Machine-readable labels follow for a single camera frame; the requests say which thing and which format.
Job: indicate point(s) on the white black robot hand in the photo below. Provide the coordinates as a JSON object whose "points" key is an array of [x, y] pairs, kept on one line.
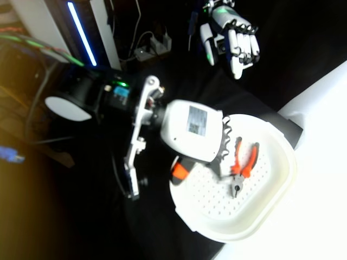
{"points": [[238, 40], [189, 127]]}

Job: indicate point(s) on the orange and grey tool handle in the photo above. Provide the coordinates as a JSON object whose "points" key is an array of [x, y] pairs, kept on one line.
{"points": [[180, 172]]}

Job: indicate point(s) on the orange black pliers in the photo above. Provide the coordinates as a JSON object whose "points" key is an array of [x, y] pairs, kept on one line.
{"points": [[248, 168]]}

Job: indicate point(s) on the white perforated plastic tray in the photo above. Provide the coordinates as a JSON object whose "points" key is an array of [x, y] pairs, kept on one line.
{"points": [[254, 214]]}

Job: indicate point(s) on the dark blue screwdriver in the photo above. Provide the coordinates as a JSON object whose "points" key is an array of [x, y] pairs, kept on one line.
{"points": [[193, 27]]}

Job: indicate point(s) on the white power strip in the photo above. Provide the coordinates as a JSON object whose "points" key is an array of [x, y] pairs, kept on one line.
{"points": [[154, 46]]}

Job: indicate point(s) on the black table cloth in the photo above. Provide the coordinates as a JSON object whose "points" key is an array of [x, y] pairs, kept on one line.
{"points": [[151, 222]]}

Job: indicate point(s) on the white tower case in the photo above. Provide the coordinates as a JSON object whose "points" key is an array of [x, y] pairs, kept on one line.
{"points": [[105, 32]]}

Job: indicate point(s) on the white backdrop board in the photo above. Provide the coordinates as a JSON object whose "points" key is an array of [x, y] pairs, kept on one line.
{"points": [[320, 168]]}

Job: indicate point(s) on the blue light strip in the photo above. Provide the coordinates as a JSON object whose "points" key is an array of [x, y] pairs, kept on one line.
{"points": [[81, 32]]}

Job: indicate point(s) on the blue plug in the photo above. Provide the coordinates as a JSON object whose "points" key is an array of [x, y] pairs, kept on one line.
{"points": [[11, 154]]}

